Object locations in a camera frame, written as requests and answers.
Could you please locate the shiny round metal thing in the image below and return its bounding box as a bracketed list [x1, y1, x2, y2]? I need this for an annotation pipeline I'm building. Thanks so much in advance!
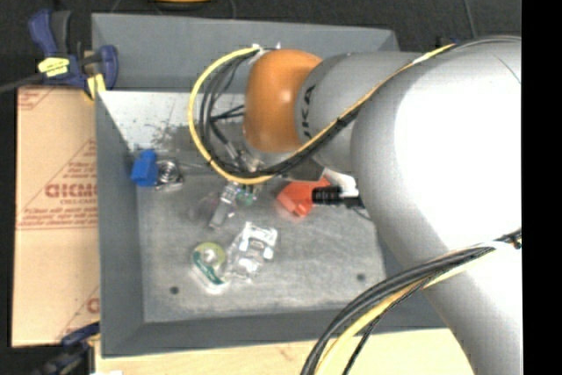
[155, 159, 185, 193]

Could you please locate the red-orange plastic thing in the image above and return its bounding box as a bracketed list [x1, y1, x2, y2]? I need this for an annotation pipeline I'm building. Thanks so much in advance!
[275, 177, 332, 219]

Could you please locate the brown cardboard board red print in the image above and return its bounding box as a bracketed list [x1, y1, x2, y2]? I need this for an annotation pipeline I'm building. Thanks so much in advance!
[10, 84, 102, 349]

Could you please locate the grey metal bin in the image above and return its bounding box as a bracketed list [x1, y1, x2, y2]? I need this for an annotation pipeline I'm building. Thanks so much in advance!
[90, 12, 445, 357]

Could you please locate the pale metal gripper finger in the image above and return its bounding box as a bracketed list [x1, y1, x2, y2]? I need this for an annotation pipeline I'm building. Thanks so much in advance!
[207, 190, 238, 231]

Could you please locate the black cylinder on white bracket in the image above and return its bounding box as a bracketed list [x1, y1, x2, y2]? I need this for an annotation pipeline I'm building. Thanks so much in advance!
[310, 171, 363, 210]

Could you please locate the green and white round packet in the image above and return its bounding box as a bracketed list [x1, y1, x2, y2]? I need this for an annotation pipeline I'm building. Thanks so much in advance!
[190, 242, 232, 295]

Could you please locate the clear plastic packet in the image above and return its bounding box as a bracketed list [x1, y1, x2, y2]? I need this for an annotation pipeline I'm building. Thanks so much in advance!
[226, 220, 279, 283]

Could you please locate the blue plastic block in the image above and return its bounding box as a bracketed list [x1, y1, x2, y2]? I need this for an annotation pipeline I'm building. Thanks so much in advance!
[129, 148, 159, 189]

